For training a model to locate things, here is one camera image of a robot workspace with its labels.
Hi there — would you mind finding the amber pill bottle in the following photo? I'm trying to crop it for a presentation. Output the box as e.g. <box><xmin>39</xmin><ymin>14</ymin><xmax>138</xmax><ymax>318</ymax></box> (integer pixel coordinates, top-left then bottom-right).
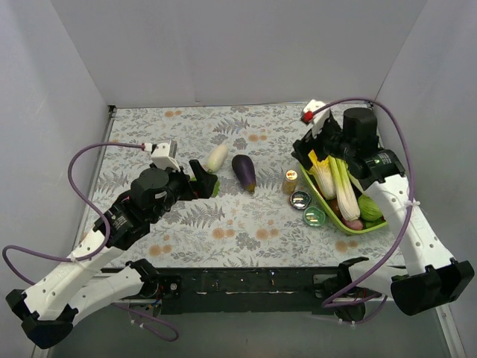
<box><xmin>282</xmin><ymin>170</ymin><xmax>298</xmax><ymax>195</ymax></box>

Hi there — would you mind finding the blue round pill box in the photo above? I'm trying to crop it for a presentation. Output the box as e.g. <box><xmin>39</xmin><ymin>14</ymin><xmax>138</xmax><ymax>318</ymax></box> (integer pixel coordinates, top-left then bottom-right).
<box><xmin>289</xmin><ymin>190</ymin><xmax>312</xmax><ymax>210</ymax></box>

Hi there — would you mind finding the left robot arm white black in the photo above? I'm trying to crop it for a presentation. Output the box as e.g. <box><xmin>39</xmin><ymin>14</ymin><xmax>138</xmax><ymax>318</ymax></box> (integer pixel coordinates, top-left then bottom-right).
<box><xmin>6</xmin><ymin>160</ymin><xmax>218</xmax><ymax>349</ymax></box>

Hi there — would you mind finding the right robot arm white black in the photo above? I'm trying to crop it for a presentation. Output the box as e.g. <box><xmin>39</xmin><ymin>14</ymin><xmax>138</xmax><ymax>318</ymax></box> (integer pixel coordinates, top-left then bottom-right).
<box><xmin>292</xmin><ymin>101</ymin><xmax>475</xmax><ymax>315</ymax></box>

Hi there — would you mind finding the napa cabbage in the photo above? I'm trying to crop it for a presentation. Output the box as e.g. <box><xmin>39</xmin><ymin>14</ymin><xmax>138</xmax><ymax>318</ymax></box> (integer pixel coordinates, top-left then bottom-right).
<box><xmin>308</xmin><ymin>151</ymin><xmax>336</xmax><ymax>200</ymax></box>
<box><xmin>328</xmin><ymin>156</ymin><xmax>360</xmax><ymax>222</ymax></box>

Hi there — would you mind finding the white radish with leaves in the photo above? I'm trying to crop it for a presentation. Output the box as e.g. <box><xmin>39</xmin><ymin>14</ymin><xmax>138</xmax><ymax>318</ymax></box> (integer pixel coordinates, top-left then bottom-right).
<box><xmin>206</xmin><ymin>144</ymin><xmax>229</xmax><ymax>174</ymax></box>

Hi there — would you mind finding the purple eggplant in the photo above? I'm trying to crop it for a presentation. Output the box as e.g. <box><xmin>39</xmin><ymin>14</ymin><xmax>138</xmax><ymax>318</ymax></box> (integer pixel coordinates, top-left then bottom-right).
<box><xmin>232</xmin><ymin>154</ymin><xmax>256</xmax><ymax>194</ymax></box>

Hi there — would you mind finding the green round pill box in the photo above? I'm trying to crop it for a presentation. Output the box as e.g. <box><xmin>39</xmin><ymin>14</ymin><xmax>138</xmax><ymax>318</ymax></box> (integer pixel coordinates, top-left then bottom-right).
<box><xmin>303</xmin><ymin>206</ymin><xmax>326</xmax><ymax>227</ymax></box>

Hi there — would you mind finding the floral table mat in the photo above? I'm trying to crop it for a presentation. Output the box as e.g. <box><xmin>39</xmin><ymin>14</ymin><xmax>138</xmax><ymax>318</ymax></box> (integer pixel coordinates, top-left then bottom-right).
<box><xmin>92</xmin><ymin>104</ymin><xmax>394</xmax><ymax>269</ymax></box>

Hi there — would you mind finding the green vegetable basket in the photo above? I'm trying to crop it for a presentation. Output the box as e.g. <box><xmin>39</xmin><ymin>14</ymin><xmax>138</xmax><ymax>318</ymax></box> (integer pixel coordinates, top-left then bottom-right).
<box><xmin>297</xmin><ymin>163</ymin><xmax>388</xmax><ymax>236</ymax></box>

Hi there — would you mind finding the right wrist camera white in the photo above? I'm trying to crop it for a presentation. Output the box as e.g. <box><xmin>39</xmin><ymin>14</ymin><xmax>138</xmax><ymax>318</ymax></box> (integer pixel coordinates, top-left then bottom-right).
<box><xmin>300</xmin><ymin>99</ymin><xmax>332</xmax><ymax>137</ymax></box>

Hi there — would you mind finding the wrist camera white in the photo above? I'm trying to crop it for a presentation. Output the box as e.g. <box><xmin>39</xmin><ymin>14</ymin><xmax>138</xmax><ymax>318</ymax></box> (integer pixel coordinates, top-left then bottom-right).
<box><xmin>151</xmin><ymin>140</ymin><xmax>180</xmax><ymax>171</ymax></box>
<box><xmin>300</xmin><ymin>99</ymin><xmax>332</xmax><ymax>137</ymax></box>

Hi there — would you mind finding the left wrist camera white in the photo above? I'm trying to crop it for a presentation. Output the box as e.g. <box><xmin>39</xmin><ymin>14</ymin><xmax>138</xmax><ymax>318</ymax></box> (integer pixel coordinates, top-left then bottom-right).
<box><xmin>151</xmin><ymin>140</ymin><xmax>180</xmax><ymax>171</ymax></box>

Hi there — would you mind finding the black front rail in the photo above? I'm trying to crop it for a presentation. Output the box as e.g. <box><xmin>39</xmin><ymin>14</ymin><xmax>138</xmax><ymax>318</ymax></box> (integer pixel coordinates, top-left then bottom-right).
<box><xmin>122</xmin><ymin>266</ymin><xmax>373</xmax><ymax>315</ymax></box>

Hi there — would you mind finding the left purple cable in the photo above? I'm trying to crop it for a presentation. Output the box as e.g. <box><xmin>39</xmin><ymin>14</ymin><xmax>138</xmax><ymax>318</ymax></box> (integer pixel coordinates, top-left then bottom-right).
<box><xmin>1</xmin><ymin>142</ymin><xmax>180</xmax><ymax>342</ymax></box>

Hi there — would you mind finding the purple cable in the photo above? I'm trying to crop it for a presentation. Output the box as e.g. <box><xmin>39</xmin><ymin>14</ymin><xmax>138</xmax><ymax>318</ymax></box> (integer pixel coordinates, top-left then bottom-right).
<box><xmin>315</xmin><ymin>97</ymin><xmax>420</xmax><ymax>324</ymax></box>
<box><xmin>1</xmin><ymin>142</ymin><xmax>180</xmax><ymax>342</ymax></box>

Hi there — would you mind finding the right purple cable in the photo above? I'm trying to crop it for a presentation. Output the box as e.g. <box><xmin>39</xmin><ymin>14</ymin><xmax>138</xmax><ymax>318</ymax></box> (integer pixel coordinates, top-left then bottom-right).
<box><xmin>315</xmin><ymin>97</ymin><xmax>420</xmax><ymax>324</ymax></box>

